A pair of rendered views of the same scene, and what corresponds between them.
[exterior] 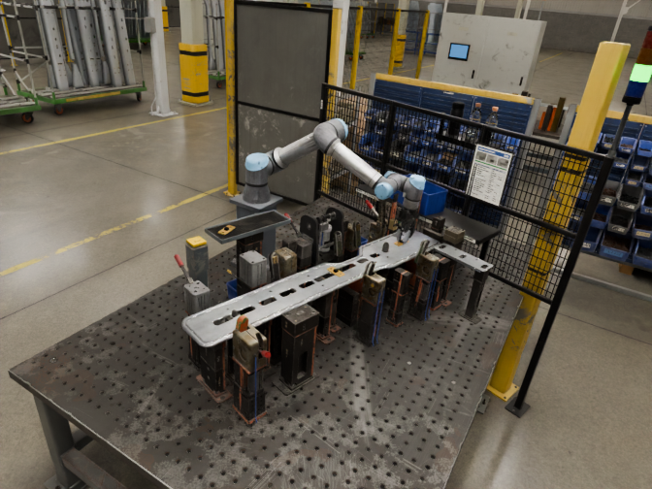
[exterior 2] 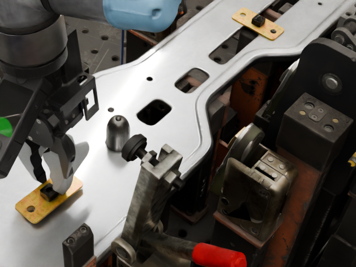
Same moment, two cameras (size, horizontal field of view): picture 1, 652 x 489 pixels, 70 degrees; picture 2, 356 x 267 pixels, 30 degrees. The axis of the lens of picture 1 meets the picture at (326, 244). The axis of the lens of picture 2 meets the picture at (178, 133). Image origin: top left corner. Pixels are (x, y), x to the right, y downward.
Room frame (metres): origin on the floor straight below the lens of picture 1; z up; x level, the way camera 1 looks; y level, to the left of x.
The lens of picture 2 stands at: (2.62, -0.33, 1.68)
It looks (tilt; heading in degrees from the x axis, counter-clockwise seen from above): 49 degrees down; 169
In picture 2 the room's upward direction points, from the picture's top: 7 degrees clockwise
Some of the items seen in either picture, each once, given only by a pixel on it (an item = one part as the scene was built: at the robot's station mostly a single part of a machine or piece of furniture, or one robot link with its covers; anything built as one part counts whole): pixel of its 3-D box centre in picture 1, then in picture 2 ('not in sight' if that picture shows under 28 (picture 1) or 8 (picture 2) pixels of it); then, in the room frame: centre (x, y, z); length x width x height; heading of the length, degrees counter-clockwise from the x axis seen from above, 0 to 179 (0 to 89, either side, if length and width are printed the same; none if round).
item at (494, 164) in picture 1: (488, 175); not in sight; (2.45, -0.84, 1.30); 0.23 x 0.02 x 0.31; 45
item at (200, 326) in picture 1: (333, 275); (260, 18); (1.78, -0.04, 1.00); 1.38 x 0.22 x 0.02; 135
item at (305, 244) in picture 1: (300, 276); not in sight; (1.91, 0.11, 0.89); 0.13 x 0.11 x 0.38; 45
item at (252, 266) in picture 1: (252, 297); not in sight; (1.68, 0.30, 0.90); 0.13 x 0.10 x 0.41; 45
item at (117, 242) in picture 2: not in sight; (123, 250); (2.24, -0.30, 1.06); 0.03 x 0.01 x 0.03; 45
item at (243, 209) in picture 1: (256, 231); not in sight; (2.32, 0.39, 0.90); 0.21 x 0.21 x 0.40; 61
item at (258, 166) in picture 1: (257, 168); not in sight; (2.32, 0.39, 1.27); 0.13 x 0.12 x 0.14; 154
